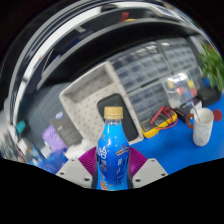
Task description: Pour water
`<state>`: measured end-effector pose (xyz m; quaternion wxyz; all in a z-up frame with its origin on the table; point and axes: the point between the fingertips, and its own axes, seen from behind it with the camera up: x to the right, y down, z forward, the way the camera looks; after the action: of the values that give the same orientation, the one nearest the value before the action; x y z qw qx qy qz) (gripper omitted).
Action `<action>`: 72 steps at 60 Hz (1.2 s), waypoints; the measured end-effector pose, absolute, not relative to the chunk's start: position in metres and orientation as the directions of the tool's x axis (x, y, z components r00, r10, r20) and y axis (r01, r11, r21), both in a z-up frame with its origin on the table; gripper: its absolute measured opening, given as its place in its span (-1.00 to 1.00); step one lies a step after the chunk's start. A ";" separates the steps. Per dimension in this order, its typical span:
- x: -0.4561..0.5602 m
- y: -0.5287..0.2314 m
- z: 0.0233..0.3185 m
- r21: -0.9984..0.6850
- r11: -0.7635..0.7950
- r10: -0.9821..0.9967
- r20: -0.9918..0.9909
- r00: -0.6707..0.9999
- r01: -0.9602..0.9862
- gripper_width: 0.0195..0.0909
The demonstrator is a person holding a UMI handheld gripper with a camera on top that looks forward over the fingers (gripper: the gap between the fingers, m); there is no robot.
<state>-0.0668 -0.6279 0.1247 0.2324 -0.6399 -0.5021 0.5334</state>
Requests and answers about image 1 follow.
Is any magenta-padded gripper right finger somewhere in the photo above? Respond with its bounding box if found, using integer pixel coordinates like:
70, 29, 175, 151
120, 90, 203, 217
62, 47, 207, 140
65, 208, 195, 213
128, 146, 169, 189

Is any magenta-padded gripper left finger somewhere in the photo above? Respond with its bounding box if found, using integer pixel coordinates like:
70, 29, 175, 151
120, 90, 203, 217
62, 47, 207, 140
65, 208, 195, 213
55, 146, 99, 189

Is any blue drink bottle yellow cap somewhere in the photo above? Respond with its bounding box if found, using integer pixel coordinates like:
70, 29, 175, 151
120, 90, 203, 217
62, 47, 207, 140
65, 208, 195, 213
95, 105, 131, 191

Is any purple plastic bag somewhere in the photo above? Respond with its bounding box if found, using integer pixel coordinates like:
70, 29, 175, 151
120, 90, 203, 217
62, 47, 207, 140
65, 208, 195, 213
42, 124, 68, 153

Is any dark grey product box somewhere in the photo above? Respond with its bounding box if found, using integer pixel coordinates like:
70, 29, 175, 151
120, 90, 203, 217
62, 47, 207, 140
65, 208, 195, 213
49, 111, 84, 148

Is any black rectangular case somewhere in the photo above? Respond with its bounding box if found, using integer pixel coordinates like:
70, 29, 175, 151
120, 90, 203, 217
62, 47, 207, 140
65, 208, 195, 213
96, 93, 139, 143

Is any brown tape roll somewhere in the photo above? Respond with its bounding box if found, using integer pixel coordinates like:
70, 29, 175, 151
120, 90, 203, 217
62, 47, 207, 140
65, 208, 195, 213
185, 113, 196, 131

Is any white cup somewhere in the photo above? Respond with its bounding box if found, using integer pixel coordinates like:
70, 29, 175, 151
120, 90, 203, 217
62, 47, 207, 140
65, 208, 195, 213
192, 107, 215, 148

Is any small teal box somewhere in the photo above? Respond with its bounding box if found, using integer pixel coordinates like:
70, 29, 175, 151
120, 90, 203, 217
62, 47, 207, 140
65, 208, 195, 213
15, 120, 27, 135

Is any grey small-parts drawer cabinet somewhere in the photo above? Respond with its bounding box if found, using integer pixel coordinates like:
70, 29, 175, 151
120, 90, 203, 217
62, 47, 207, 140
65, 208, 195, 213
156, 37, 201, 73
109, 41, 170, 92
128, 81, 169, 124

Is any black box with white label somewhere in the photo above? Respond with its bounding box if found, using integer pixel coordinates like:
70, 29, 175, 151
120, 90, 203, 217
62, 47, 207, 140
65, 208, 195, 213
173, 99, 203, 124

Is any metal stirring spoon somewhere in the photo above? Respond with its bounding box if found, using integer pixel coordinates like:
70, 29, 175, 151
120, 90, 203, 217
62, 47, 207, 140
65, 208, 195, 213
190, 102, 202, 124

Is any plain black box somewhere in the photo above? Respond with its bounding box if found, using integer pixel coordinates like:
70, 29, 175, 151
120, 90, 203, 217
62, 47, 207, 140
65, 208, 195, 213
197, 87, 222, 108

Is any large green potted plant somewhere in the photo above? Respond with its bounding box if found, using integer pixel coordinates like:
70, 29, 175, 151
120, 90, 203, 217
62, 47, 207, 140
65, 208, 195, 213
198, 43, 224, 93

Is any dark grey workbench shelf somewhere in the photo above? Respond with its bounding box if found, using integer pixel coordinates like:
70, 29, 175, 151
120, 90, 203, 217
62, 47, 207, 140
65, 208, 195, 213
36, 18, 198, 92

